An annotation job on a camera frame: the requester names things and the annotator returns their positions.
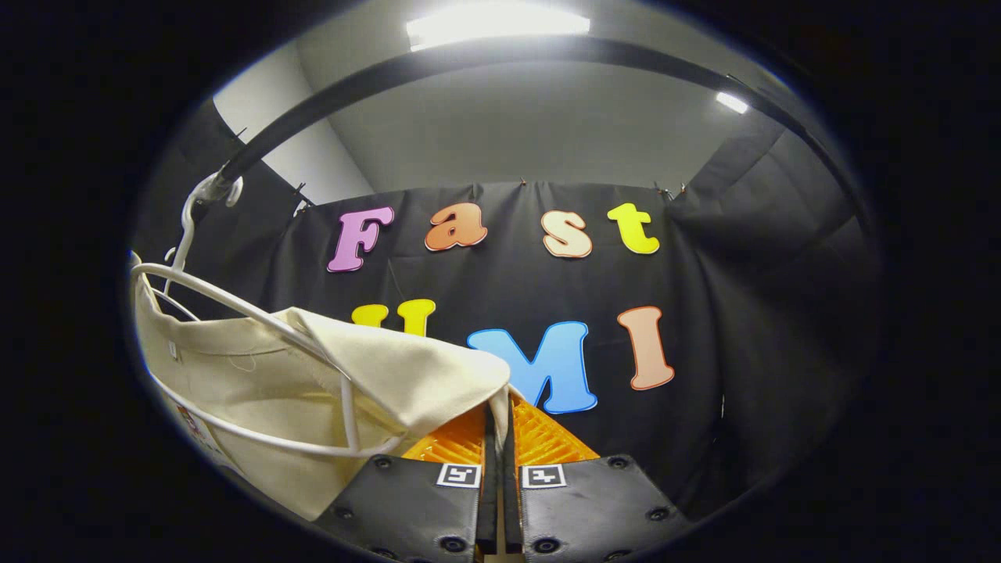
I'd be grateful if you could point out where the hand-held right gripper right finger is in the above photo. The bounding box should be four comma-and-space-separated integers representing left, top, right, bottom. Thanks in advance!
499, 389, 695, 563

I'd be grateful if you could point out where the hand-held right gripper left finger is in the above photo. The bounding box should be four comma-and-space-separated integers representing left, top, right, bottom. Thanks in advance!
313, 403, 499, 563

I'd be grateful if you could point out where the white plastic clothes hanger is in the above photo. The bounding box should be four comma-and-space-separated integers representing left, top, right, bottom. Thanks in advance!
129, 172, 407, 458

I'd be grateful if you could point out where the cream button shirt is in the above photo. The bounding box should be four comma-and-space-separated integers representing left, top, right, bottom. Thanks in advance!
129, 254, 513, 523

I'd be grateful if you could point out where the black clothes rack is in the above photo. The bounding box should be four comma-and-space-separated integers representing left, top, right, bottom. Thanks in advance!
217, 35, 881, 251

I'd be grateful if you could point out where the black backdrop cloth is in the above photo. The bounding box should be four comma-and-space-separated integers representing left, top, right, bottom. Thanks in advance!
129, 98, 884, 517

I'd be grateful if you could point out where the large ceiling light panel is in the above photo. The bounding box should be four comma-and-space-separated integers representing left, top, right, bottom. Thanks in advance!
405, 0, 591, 52

